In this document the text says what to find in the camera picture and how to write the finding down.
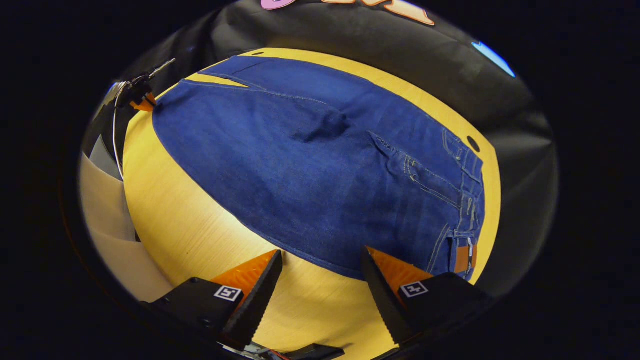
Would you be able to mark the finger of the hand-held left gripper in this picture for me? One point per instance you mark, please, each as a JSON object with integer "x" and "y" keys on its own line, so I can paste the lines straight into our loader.
{"x": 144, "y": 105}

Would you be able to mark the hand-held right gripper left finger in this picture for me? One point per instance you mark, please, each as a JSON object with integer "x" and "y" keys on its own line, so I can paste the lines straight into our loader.
{"x": 257, "y": 300}

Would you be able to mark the blue denim jeans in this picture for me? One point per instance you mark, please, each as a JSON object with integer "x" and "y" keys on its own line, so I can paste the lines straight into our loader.
{"x": 300, "y": 175}

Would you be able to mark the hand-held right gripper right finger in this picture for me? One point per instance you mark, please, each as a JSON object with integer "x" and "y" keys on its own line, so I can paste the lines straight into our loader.
{"x": 382, "y": 295}

